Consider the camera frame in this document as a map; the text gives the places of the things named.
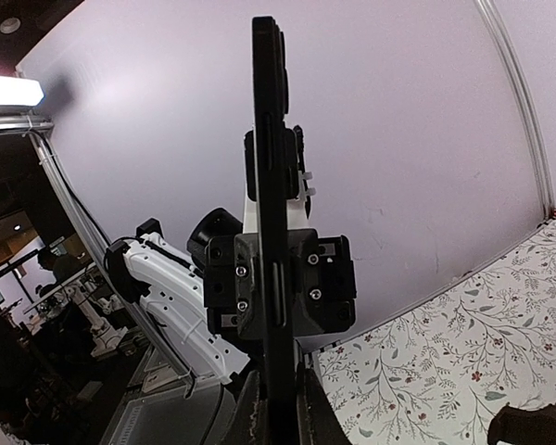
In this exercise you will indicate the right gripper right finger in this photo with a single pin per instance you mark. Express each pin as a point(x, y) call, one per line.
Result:
point(317, 423)

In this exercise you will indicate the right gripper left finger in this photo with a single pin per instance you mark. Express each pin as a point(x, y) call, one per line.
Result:
point(247, 422)

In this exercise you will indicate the black phone stand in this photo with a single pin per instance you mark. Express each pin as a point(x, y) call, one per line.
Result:
point(517, 426)

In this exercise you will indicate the black phone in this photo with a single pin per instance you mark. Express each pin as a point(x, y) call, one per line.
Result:
point(270, 180)

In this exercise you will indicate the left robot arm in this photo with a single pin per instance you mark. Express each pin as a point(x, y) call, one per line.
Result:
point(167, 288)

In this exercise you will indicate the floral table mat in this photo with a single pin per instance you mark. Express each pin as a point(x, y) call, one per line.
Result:
point(439, 373)

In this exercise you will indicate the right aluminium frame post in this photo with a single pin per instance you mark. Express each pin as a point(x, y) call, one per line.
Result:
point(502, 41)

